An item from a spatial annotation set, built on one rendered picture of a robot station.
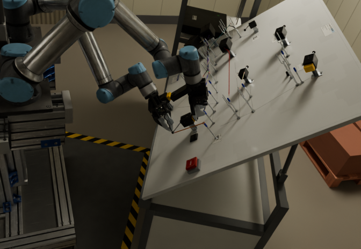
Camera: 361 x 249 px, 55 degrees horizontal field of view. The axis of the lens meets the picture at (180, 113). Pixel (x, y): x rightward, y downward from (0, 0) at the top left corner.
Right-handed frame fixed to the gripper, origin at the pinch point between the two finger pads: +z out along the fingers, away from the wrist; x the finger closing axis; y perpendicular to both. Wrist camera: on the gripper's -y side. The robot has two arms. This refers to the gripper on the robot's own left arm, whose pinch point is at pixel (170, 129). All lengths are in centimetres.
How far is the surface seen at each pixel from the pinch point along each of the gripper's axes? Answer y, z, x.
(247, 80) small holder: 14.1, -1.7, 42.4
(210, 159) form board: 29.9, 13.8, 0.2
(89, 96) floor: -186, -31, 0
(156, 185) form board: 12.4, 15.1, -22.2
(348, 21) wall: -128, 39, 276
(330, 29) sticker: 37, -5, 80
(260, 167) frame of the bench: -3, 47, 35
